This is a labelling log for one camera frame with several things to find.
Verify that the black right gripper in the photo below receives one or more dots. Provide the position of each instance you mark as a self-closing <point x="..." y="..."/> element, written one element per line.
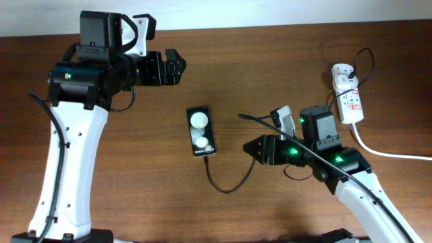
<point x="266" y="140"/>

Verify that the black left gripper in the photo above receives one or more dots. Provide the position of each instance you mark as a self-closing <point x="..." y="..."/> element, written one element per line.
<point x="156" y="77"/>

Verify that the black Galaxy flip phone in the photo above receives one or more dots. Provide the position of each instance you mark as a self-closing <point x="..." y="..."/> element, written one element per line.
<point x="201" y="131"/>

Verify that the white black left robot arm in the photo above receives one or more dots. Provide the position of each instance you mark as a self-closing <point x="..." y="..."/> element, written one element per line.
<point x="109" y="58"/>

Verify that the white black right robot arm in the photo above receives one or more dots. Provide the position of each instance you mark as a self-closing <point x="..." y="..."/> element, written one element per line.
<point x="344" y="171"/>

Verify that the white charger adapter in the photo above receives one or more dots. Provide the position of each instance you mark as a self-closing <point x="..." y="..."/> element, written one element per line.
<point x="342" y="82"/>

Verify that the white power strip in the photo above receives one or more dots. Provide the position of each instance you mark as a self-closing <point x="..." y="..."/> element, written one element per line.
<point x="348" y="101"/>

